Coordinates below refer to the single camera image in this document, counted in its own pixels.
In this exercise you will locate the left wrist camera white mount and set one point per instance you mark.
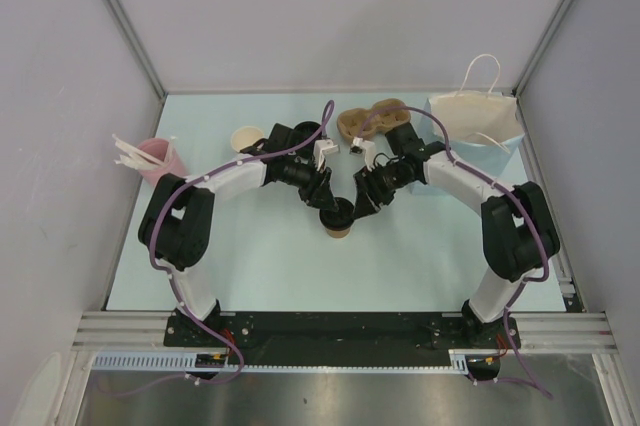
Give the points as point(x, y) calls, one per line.
point(322, 149)

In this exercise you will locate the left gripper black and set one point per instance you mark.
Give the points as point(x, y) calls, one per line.
point(316, 193)

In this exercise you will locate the light blue paper bag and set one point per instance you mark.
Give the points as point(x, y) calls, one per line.
point(482, 125)

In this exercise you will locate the stack of black lids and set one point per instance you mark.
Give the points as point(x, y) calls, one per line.
point(302, 131)

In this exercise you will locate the stack of brown paper cups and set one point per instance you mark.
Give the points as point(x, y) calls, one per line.
point(245, 136)

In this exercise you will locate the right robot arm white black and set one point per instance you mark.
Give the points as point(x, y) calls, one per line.
point(518, 234)

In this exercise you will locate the brown cup carrier stack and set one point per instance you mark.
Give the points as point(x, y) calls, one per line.
point(381, 118)

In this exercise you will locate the pink cup holder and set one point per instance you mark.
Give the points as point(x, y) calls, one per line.
point(157, 147)

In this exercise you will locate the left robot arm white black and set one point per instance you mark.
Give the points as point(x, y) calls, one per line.
point(176, 225)

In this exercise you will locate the single brown paper cup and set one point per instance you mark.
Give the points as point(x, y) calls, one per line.
point(338, 233)

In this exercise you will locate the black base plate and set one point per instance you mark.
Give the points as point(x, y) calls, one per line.
point(341, 339)

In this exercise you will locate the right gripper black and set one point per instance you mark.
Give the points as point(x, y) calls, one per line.
point(368, 190)

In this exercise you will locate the aluminium frame rail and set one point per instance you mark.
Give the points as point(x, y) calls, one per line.
point(121, 331)

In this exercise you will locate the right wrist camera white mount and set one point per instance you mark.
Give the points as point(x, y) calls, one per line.
point(366, 149)

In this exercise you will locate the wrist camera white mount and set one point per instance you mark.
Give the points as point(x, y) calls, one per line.
point(366, 149)
point(322, 149)

